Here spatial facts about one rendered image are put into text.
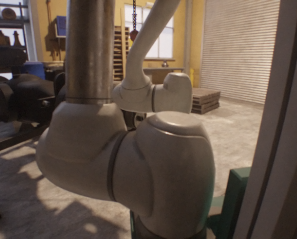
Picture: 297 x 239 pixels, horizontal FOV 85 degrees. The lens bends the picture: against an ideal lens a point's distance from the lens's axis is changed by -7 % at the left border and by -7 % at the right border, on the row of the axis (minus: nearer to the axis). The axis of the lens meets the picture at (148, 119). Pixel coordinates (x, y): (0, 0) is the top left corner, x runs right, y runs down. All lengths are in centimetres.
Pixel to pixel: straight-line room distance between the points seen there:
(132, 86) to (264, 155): 45
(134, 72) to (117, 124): 26
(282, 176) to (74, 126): 32
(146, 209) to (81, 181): 13
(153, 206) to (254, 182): 17
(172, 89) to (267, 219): 43
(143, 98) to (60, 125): 32
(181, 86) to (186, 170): 35
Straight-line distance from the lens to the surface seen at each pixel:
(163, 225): 36
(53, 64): 429
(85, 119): 34
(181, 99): 58
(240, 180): 29
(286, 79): 22
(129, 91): 60
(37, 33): 560
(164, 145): 28
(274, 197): 25
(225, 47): 697
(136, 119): 124
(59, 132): 37
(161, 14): 51
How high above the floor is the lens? 123
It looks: 18 degrees down
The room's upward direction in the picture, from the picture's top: straight up
